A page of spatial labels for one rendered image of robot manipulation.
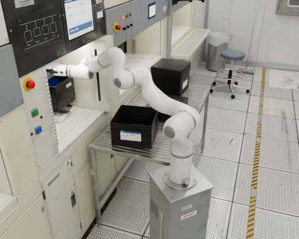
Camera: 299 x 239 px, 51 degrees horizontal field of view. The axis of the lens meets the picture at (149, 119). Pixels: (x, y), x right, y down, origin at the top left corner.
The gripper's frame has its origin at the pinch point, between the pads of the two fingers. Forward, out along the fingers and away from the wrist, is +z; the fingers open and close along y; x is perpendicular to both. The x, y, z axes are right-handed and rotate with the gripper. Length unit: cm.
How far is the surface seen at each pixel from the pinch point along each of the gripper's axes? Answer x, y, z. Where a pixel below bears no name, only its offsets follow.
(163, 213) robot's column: -61, -41, -94
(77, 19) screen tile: 34.8, -7.7, -30.2
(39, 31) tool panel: 35, -42, -30
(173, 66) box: -20, 89, -62
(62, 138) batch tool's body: -34.8, -26.9, -22.9
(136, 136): -36, -6, -64
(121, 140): -41, -8, -54
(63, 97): -18.5, -2.8, -10.0
